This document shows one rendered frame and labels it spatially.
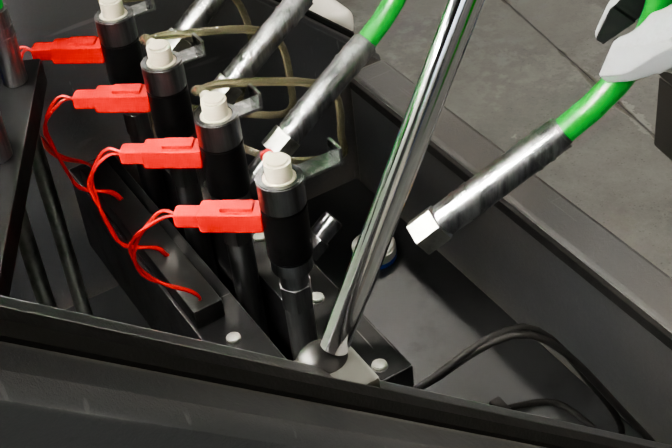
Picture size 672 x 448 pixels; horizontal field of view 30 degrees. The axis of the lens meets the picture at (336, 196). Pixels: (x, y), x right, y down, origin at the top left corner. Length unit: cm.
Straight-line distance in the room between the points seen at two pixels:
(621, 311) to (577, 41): 209
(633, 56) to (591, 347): 40
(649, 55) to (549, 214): 38
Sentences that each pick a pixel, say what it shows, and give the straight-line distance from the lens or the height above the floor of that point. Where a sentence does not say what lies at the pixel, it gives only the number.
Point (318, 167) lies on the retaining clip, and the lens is 73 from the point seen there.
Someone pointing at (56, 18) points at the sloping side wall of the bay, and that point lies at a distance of 98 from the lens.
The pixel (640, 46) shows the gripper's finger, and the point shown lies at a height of 124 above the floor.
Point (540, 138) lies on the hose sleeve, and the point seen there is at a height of 118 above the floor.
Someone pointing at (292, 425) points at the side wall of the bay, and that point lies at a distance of 29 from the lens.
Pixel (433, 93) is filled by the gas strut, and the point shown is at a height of 139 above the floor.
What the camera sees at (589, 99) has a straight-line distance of 64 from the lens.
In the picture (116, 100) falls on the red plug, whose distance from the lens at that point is 86.
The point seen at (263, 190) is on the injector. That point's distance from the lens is 71.
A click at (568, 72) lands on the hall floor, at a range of 286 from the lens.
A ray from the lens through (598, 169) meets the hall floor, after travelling 257.
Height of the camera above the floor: 156
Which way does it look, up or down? 38 degrees down
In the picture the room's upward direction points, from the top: 7 degrees counter-clockwise
